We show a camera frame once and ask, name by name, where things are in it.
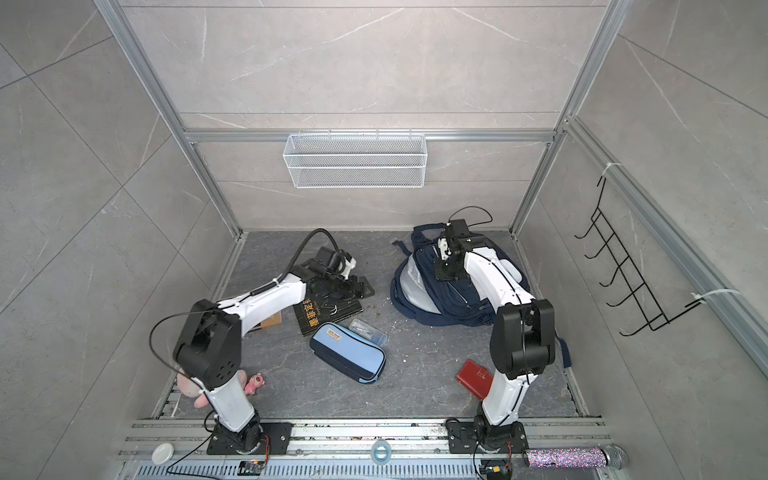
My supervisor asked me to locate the black book gold lettering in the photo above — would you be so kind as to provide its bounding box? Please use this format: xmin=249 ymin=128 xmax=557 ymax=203
xmin=293 ymin=299 xmax=363 ymax=336

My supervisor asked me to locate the navy blue student backpack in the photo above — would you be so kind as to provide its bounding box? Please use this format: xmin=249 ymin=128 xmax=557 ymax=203
xmin=390 ymin=221 xmax=533 ymax=329

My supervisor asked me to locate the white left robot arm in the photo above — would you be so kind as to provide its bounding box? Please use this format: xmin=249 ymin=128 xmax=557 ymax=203
xmin=173 ymin=246 xmax=374 ymax=434

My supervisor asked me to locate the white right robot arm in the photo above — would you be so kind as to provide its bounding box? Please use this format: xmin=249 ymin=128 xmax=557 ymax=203
xmin=435 ymin=220 xmax=557 ymax=429

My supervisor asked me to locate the brown and black book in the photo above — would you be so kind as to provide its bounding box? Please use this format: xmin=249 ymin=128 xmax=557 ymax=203
xmin=250 ymin=312 xmax=282 ymax=332

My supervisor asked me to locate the clear plastic eraser box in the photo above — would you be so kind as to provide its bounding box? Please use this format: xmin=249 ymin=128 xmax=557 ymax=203
xmin=349 ymin=319 xmax=387 ymax=347

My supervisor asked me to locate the light blue pencil case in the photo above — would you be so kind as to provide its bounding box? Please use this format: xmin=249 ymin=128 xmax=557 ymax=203
xmin=309 ymin=323 xmax=386 ymax=384

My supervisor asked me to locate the red wallet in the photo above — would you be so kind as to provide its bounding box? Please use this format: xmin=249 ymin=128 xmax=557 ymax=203
xmin=456 ymin=359 xmax=493 ymax=400

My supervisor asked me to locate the pink plush doll red dress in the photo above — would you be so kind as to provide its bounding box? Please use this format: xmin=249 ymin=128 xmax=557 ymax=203
xmin=176 ymin=370 xmax=265 ymax=409

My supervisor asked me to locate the clear tape roll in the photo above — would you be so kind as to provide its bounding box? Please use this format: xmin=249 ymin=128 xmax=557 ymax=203
xmin=370 ymin=439 xmax=392 ymax=466

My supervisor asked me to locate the white round cap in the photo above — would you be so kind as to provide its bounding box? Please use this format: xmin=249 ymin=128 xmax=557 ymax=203
xmin=151 ymin=442 xmax=175 ymax=466

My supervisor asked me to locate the glittery purple tube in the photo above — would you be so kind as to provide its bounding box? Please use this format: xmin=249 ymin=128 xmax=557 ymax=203
xmin=524 ymin=445 xmax=629 ymax=470

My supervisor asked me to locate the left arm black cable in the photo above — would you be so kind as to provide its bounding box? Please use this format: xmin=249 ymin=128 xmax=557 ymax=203
xmin=275 ymin=227 xmax=343 ymax=283

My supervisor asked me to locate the white wire mesh basket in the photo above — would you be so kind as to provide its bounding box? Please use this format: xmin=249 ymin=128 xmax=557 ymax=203
xmin=283 ymin=133 xmax=428 ymax=189

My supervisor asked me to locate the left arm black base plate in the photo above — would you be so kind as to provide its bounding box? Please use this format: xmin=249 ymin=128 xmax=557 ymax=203
xmin=206 ymin=422 xmax=293 ymax=455

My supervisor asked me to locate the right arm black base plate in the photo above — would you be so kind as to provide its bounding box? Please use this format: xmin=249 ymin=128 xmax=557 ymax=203
xmin=444 ymin=417 xmax=528 ymax=454

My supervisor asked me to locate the black wire hook rack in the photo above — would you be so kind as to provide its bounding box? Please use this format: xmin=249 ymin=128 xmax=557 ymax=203
xmin=574 ymin=177 xmax=705 ymax=338

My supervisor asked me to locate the aluminium rail frame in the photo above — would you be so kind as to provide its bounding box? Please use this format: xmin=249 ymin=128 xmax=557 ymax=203
xmin=106 ymin=417 xmax=629 ymax=479

